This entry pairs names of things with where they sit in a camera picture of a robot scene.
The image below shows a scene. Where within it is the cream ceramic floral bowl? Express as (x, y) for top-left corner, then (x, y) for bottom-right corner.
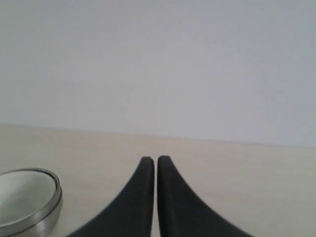
(0, 170), (56, 227)

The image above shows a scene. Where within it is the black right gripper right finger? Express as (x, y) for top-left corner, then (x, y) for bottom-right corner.
(157, 156), (250, 237)

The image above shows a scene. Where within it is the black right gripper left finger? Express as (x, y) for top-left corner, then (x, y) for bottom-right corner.
(69, 157), (155, 237)

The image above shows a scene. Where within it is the smooth stainless steel bowl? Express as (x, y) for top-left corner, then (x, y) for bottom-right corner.
(0, 191), (63, 237)

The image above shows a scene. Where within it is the ribbed stainless steel bowl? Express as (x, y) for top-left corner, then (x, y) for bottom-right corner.
(0, 168), (61, 236)

